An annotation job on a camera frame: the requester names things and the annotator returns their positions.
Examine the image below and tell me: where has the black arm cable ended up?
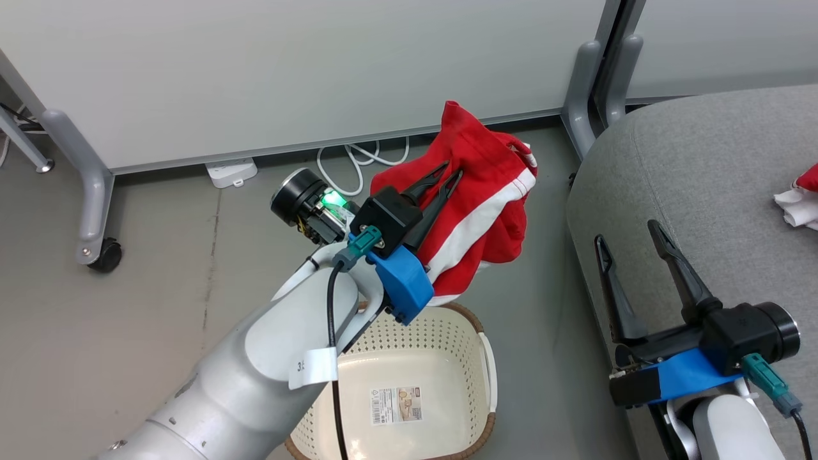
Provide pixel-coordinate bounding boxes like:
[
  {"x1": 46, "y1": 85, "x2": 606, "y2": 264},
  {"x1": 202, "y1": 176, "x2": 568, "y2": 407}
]
[
  {"x1": 325, "y1": 264, "x2": 351, "y2": 460},
  {"x1": 791, "y1": 411, "x2": 817, "y2": 460}
]

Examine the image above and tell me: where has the blue right camera bracket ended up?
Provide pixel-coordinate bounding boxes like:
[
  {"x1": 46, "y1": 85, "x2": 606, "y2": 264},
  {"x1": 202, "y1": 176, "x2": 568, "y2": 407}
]
[{"x1": 651, "y1": 348, "x2": 746, "y2": 405}]

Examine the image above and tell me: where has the narrow white partition panel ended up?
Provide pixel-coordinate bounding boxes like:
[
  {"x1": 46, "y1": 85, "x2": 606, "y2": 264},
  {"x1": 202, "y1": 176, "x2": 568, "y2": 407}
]
[{"x1": 623, "y1": 0, "x2": 818, "y2": 105}]

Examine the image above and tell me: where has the black caster wheel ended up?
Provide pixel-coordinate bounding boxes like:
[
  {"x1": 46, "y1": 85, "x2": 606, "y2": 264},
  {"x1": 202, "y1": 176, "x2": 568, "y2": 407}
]
[{"x1": 87, "y1": 237, "x2": 124, "y2": 275}]

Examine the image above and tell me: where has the teal camera connector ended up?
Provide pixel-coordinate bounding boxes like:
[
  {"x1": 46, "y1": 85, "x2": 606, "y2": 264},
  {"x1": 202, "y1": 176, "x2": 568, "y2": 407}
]
[
  {"x1": 332, "y1": 226, "x2": 385, "y2": 273},
  {"x1": 741, "y1": 353, "x2": 804, "y2": 418}
]

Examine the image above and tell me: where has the teal right camera connector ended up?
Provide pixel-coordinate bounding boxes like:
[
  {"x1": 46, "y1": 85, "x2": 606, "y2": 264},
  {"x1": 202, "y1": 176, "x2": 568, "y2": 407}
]
[{"x1": 741, "y1": 353, "x2": 804, "y2": 418}]

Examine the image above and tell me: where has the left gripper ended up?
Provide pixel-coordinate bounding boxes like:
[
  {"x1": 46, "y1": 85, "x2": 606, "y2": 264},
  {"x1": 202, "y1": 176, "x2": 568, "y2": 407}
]
[{"x1": 270, "y1": 160, "x2": 464, "y2": 252}]

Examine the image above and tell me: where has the grey fabric sofa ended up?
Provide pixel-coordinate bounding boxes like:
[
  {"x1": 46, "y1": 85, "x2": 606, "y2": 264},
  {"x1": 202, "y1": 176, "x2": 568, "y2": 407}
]
[{"x1": 566, "y1": 84, "x2": 818, "y2": 460}]

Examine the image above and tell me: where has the teal left camera connector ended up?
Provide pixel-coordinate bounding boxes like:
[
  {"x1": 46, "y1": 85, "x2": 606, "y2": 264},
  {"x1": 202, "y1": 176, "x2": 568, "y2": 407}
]
[{"x1": 332, "y1": 226, "x2": 385, "y2": 273}]

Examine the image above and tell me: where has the large white partition panel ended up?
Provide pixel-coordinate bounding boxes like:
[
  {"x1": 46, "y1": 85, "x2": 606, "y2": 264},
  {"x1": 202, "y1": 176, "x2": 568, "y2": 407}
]
[{"x1": 0, "y1": 0, "x2": 622, "y2": 175}]

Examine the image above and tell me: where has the grey partition leg with caster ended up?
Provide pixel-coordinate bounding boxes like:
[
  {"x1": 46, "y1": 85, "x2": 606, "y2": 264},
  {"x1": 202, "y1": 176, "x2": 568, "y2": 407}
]
[{"x1": 39, "y1": 109, "x2": 116, "y2": 266}]

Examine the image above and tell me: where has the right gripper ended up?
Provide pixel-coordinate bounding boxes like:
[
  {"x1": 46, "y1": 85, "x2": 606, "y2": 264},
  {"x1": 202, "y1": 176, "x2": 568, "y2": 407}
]
[{"x1": 594, "y1": 220, "x2": 723, "y2": 371}]

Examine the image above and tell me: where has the white cable tag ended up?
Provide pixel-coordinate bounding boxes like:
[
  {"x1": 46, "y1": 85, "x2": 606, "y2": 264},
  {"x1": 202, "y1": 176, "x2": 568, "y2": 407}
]
[{"x1": 287, "y1": 346, "x2": 340, "y2": 391}]

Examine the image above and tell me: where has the red and white garment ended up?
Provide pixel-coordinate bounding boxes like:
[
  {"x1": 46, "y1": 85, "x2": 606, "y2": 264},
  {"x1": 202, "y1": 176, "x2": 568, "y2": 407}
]
[{"x1": 773, "y1": 162, "x2": 818, "y2": 232}]

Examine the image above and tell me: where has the red garment with white stripe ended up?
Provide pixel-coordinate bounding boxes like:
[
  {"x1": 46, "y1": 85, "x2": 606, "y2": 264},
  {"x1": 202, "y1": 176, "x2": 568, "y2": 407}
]
[{"x1": 369, "y1": 100, "x2": 539, "y2": 308}]

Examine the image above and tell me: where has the grey curved partition leg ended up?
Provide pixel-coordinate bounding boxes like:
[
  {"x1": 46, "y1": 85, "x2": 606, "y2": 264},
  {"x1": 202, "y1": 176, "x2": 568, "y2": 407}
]
[
  {"x1": 603, "y1": 33, "x2": 644, "y2": 127},
  {"x1": 562, "y1": 40, "x2": 605, "y2": 161}
]

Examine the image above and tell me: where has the white power strip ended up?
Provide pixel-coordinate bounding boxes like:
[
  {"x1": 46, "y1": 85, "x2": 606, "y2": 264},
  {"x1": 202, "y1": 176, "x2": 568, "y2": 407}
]
[{"x1": 204, "y1": 158, "x2": 259, "y2": 190}]

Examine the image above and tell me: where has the black block on right bracket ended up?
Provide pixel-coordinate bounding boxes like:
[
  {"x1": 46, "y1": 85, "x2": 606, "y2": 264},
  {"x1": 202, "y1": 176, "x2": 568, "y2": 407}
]
[{"x1": 608, "y1": 369, "x2": 663, "y2": 409}]

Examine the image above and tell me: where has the beige plastic laundry basket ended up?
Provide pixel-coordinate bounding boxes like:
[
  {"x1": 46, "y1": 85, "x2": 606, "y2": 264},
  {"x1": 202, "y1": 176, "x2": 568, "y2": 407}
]
[{"x1": 283, "y1": 301, "x2": 498, "y2": 460}]

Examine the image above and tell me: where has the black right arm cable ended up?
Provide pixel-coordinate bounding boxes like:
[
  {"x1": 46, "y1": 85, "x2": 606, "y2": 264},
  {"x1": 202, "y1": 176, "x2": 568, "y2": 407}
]
[{"x1": 791, "y1": 411, "x2": 817, "y2": 460}]

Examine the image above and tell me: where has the grey metal stand pole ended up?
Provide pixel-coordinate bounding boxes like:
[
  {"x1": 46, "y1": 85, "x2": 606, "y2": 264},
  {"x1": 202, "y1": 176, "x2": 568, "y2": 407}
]
[{"x1": 0, "y1": 104, "x2": 56, "y2": 175}]

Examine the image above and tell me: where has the white coiled power cable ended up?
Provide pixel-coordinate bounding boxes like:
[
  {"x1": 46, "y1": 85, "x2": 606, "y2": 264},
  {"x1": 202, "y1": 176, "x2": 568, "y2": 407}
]
[{"x1": 316, "y1": 136, "x2": 410, "y2": 198}]

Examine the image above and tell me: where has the printed basket label sticker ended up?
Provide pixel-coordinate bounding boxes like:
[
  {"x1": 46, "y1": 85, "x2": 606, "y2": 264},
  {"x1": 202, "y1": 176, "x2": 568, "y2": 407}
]
[{"x1": 369, "y1": 385, "x2": 424, "y2": 426}]

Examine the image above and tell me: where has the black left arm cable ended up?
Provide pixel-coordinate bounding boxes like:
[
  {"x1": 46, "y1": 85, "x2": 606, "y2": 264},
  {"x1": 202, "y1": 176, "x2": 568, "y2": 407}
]
[{"x1": 325, "y1": 264, "x2": 351, "y2": 460}]

